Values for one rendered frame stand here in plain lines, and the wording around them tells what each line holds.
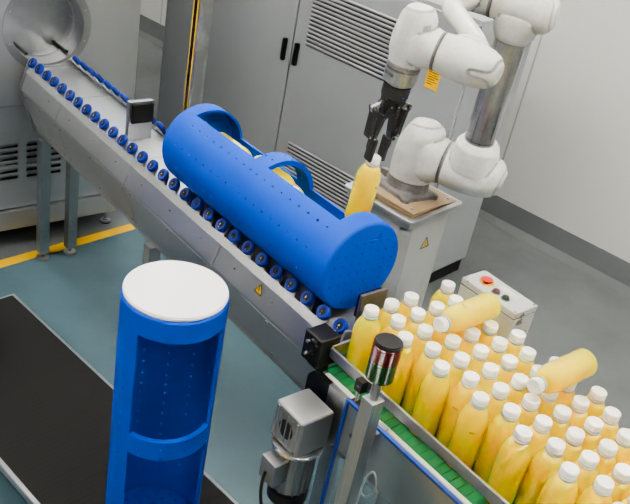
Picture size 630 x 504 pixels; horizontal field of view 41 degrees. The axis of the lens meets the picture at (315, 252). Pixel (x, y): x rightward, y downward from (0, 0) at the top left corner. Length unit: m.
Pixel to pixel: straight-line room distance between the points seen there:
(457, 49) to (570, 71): 2.97
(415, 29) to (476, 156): 0.82
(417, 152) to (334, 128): 1.56
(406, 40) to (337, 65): 2.23
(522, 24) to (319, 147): 2.11
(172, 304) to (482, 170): 1.22
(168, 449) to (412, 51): 1.25
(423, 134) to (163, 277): 1.11
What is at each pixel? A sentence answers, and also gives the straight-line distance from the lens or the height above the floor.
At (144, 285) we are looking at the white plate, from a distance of 2.23.
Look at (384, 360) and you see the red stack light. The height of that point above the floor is 1.23.
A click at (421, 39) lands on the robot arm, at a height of 1.74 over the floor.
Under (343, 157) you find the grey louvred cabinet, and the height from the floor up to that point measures 0.54.
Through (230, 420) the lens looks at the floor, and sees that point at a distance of 3.41.
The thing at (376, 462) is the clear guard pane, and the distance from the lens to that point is 2.10.
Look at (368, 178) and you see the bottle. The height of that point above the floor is 1.32.
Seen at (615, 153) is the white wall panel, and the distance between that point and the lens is 5.03.
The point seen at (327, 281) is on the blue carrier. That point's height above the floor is 1.08.
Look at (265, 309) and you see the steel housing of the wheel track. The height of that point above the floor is 0.85.
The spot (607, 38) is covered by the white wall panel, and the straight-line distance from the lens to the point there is 4.98.
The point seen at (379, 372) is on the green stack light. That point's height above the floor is 1.19.
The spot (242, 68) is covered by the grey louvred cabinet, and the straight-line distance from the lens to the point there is 4.89.
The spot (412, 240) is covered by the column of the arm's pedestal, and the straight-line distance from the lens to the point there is 2.98.
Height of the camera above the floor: 2.27
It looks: 30 degrees down
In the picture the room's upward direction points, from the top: 12 degrees clockwise
